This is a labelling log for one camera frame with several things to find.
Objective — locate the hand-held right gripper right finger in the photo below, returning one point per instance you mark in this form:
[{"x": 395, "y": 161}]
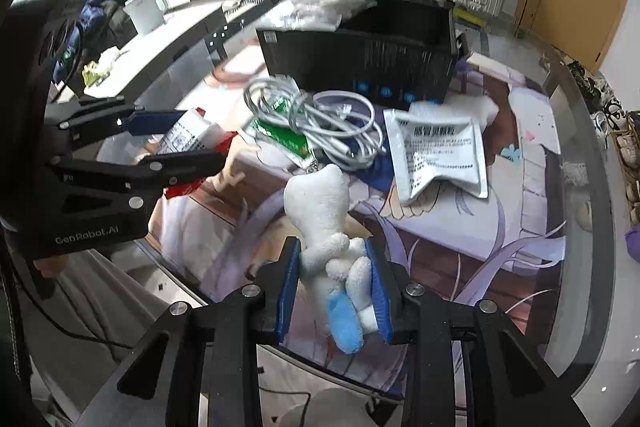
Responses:
[{"x": 381, "y": 294}]

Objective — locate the white and blue plush toy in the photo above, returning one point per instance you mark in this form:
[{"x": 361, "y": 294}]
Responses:
[{"x": 320, "y": 207}]

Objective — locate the clear plastic bag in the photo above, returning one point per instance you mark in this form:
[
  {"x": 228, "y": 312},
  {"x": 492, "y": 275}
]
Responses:
[{"x": 325, "y": 4}]

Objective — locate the white medicine sachet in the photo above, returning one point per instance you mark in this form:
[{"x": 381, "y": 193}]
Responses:
[{"x": 435, "y": 152}]

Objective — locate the white side desk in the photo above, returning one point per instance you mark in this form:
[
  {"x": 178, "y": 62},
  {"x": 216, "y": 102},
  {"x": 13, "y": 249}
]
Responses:
[{"x": 185, "y": 32}]

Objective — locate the green and white wrapper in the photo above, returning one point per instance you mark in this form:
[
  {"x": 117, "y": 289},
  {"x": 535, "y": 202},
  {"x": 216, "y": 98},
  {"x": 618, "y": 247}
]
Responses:
[{"x": 100, "y": 69}]

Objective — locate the pile of shoes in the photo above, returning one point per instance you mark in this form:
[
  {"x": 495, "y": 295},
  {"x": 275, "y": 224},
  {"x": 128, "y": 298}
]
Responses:
[{"x": 615, "y": 132}]

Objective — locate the red and white carton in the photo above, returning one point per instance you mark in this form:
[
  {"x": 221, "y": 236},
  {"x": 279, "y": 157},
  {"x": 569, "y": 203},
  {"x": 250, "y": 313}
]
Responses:
[{"x": 197, "y": 132}]

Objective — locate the dark blue jacket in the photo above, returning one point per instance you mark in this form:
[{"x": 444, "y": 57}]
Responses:
[{"x": 107, "y": 14}]

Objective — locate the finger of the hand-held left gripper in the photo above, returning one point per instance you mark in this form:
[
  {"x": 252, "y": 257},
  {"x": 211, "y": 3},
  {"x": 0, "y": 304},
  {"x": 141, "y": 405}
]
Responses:
[
  {"x": 155, "y": 122},
  {"x": 190, "y": 164}
]

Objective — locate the green and white packet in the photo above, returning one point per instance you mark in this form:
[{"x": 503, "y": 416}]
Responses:
[{"x": 280, "y": 134}]

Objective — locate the black storage box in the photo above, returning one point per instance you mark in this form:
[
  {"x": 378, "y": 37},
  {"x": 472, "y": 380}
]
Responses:
[{"x": 380, "y": 52}]

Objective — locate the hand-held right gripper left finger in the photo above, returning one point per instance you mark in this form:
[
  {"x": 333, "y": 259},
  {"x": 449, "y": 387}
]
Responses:
[{"x": 286, "y": 292}]

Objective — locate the printed table mat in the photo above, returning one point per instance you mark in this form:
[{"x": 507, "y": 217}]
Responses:
[{"x": 475, "y": 227}]

